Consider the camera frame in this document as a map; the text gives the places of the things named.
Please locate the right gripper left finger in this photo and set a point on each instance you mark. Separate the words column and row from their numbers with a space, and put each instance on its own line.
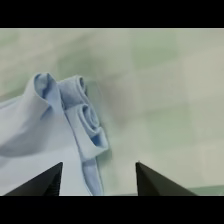
column 46, row 183

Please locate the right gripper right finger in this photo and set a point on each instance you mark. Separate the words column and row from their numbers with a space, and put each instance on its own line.
column 155, row 185

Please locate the light blue shirt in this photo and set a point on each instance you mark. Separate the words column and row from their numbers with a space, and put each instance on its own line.
column 36, row 133

